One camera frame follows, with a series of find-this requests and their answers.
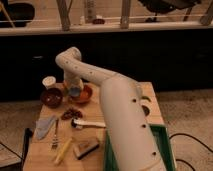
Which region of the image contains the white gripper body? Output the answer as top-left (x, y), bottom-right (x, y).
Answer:
top-left (64, 71), bottom-right (84, 90)

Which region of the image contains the brown grape bunch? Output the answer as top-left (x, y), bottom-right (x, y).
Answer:
top-left (61, 108), bottom-right (83, 120)

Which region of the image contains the green vegetable piece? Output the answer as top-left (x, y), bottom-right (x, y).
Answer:
top-left (142, 96), bottom-right (151, 102)

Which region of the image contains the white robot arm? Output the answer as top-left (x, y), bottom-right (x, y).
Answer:
top-left (55, 47), bottom-right (167, 171)

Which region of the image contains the black object left edge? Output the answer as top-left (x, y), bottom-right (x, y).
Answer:
top-left (22, 128), bottom-right (33, 162)

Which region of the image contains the dark maroon bowl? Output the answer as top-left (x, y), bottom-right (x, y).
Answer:
top-left (40, 88), bottom-right (63, 108)

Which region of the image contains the black cable right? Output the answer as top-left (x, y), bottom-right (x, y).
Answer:
top-left (168, 132), bottom-right (213, 171)

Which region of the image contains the dark red object on floor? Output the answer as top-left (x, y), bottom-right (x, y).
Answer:
top-left (92, 18), bottom-right (105, 24)

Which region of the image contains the yellow banana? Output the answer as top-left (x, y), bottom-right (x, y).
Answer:
top-left (54, 138), bottom-right (72, 165)

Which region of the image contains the white cup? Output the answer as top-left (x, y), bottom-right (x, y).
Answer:
top-left (42, 76), bottom-right (56, 89)

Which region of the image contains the blue sponge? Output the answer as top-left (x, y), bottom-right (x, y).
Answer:
top-left (68, 87), bottom-right (81, 97)

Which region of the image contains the silver fork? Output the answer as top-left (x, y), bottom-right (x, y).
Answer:
top-left (51, 119), bottom-right (59, 149)

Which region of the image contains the orange red bowl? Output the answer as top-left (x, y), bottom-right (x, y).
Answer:
top-left (69, 85), bottom-right (93, 104)

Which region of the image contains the green plastic bin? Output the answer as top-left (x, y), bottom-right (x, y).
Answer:
top-left (103, 124), bottom-right (176, 171)

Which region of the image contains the black office chair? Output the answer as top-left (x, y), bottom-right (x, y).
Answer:
top-left (138, 0), bottom-right (201, 23)

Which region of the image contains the light blue cloth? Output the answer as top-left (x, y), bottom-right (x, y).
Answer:
top-left (35, 115), bottom-right (56, 140)

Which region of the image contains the wooden block brush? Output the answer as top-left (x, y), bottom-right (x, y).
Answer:
top-left (73, 137), bottom-right (99, 160)

